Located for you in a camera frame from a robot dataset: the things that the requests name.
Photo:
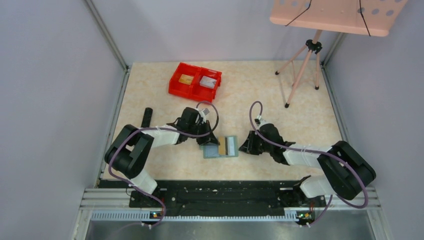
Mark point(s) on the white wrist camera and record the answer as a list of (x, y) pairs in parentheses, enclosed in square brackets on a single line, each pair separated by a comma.
[(203, 112), (260, 121)]

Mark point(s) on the pink perforated tray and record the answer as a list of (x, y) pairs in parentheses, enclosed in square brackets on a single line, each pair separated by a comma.
[(361, 17)]

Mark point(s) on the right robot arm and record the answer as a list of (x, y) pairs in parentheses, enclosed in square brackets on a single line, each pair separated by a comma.
[(345, 171)]

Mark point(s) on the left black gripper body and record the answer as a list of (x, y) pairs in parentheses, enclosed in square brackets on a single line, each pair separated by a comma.
[(206, 139)]

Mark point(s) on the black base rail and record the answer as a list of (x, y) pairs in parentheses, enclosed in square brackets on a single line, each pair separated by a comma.
[(226, 198)]

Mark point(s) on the blue credit card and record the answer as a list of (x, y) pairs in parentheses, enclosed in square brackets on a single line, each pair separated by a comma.
[(211, 151)]

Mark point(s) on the gold card in bin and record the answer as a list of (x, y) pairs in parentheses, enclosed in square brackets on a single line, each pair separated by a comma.
[(186, 79)]

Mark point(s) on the green card holder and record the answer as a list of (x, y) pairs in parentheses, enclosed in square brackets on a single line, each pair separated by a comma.
[(232, 148)]

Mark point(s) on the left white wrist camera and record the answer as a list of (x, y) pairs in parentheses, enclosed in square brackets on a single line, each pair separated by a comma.
[(203, 112)]

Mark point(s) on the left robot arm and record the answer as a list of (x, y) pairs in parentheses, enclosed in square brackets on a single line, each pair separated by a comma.
[(129, 151)]

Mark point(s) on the pink tripod stand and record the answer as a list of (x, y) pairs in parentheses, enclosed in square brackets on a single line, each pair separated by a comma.
[(313, 46)]

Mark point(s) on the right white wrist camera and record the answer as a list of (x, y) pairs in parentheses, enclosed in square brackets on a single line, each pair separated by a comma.
[(260, 121)]

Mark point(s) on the red two-compartment bin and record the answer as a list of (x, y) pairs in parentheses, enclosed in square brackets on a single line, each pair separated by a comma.
[(194, 91)]

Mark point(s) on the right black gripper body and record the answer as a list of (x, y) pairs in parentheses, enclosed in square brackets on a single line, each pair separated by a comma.
[(252, 143)]

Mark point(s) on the silver card in bin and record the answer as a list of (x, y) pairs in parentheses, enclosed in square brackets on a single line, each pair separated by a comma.
[(207, 82)]

